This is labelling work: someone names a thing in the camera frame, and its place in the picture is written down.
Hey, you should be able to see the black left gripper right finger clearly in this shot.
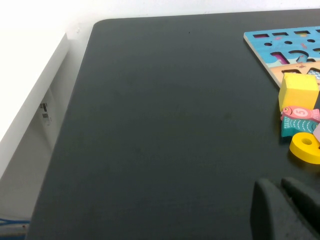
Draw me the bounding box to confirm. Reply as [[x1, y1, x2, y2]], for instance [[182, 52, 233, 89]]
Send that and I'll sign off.
[[280, 176, 320, 238]]

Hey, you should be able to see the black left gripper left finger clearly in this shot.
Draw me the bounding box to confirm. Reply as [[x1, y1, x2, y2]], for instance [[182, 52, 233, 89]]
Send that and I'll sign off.
[[250, 178, 316, 240]]

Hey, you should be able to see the yellow number six piece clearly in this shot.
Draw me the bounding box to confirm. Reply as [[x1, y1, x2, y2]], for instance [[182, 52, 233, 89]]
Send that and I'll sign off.
[[289, 131, 320, 165]]

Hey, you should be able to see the blue wooden number puzzle board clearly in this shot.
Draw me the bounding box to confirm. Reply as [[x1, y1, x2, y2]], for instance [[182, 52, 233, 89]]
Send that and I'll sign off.
[[243, 24, 320, 90]]

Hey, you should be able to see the light pink foam cube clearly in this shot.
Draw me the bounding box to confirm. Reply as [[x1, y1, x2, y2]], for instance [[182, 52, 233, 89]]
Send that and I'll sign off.
[[312, 121, 320, 142]]

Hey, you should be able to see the teal wooden fish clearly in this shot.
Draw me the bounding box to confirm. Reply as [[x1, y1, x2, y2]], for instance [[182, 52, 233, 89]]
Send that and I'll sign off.
[[280, 116, 320, 139]]

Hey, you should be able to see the pink fish with five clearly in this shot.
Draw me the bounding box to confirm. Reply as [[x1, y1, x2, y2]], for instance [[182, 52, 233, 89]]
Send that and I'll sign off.
[[279, 105, 320, 123]]

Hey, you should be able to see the yellow foam cube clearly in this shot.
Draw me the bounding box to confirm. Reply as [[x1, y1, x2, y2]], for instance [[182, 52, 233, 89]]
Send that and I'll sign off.
[[278, 72, 320, 113]]

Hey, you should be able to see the small label on cabinet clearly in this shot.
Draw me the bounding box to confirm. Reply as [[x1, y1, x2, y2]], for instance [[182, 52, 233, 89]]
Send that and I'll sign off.
[[39, 101, 53, 127]]

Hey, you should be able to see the white cabinet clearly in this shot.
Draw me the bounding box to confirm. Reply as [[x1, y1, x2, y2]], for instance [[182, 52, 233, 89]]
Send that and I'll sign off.
[[0, 31, 85, 227]]

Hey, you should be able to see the blue cable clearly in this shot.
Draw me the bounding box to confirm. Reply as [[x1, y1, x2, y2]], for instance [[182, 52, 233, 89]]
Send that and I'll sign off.
[[0, 217, 30, 238]]

